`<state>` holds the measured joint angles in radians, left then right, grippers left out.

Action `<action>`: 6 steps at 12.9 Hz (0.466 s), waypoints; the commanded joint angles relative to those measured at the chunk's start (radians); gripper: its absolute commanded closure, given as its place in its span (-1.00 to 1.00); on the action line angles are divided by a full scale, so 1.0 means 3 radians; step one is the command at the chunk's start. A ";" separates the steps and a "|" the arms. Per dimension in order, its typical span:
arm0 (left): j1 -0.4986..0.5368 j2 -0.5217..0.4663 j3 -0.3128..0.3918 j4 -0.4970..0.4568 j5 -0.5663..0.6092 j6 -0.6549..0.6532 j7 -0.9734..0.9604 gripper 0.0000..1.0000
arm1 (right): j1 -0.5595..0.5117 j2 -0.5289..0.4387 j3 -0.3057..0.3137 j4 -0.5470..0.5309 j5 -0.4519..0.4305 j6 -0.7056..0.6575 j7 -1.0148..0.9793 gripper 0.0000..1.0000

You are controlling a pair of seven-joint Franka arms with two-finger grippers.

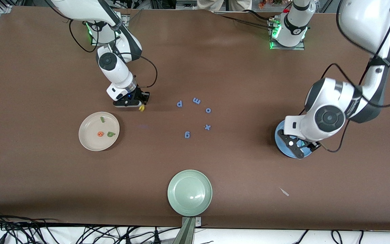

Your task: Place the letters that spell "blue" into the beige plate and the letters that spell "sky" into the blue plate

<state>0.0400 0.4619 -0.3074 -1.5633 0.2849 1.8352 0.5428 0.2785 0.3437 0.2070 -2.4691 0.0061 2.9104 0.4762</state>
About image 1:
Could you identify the brown table mat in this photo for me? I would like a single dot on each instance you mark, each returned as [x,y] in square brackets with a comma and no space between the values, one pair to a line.
[195,67]

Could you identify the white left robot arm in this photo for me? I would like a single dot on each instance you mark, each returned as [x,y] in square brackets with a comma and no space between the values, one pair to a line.
[364,20]

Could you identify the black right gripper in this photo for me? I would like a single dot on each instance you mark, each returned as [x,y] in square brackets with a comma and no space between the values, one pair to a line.
[142,96]

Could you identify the beige plate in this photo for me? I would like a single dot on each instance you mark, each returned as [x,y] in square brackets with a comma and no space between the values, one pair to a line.
[90,135]

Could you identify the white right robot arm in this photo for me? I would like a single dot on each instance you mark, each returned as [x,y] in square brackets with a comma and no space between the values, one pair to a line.
[117,71]

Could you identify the blue foam letter p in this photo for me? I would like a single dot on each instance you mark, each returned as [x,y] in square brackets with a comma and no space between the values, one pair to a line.
[179,103]

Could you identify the blue foam letter m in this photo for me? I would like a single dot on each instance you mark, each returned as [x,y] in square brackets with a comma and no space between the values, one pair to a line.
[196,100]

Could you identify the green foam letter a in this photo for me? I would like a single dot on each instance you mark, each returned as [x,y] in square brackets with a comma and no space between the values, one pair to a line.
[110,134]

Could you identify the blue plate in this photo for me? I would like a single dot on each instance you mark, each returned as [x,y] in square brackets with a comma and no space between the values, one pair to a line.
[284,151]

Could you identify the grey metal camera mount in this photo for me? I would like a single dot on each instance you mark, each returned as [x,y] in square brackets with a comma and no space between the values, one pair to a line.
[188,234]

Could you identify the person in beige trousers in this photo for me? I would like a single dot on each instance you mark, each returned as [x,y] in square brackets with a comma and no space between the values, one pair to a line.
[208,4]

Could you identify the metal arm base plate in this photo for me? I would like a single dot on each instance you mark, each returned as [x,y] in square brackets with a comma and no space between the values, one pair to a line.
[300,47]
[126,20]

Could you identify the blue foam letter g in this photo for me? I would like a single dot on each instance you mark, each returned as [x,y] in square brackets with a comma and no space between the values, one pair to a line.
[187,135]

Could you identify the blue foam letter o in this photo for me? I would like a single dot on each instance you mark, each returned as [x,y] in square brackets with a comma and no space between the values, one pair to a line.
[206,110]

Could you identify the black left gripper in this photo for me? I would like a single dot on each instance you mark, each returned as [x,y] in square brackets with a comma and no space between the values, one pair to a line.
[312,145]

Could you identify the clear tape scrap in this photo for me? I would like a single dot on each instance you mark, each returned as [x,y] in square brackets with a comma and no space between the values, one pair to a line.
[284,192]

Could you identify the blue foam letter x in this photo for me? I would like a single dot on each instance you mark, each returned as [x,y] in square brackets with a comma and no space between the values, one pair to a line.
[207,127]

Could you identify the pale green plate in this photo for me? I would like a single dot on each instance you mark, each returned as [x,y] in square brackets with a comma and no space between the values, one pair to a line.
[190,193]

